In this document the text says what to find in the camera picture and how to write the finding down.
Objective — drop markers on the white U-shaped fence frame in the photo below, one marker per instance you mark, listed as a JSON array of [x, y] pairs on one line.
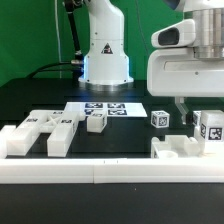
[[168, 167]]

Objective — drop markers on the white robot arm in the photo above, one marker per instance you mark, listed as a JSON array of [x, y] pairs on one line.
[[106, 66]]

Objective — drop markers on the white chair seat part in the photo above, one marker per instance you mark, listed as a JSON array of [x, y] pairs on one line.
[[175, 146]]

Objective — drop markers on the white marker sheet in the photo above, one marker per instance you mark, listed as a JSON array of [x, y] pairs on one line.
[[112, 109]]

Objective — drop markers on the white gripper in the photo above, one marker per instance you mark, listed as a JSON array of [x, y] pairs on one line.
[[177, 73]]

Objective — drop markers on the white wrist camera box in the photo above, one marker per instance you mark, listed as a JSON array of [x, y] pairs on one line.
[[177, 35]]

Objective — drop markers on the white chair back frame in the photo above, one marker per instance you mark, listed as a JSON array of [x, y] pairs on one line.
[[60, 125]]

